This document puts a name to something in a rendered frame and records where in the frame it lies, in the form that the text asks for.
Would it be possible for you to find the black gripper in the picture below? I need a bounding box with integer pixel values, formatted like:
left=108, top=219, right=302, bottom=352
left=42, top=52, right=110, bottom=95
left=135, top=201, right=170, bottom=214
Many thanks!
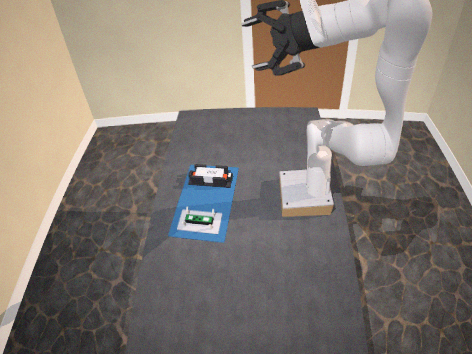
left=241, top=0, right=320, bottom=76

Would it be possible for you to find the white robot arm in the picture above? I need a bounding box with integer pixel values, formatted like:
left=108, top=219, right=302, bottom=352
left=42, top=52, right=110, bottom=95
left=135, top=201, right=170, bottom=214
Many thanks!
left=300, top=0, right=432, bottom=197

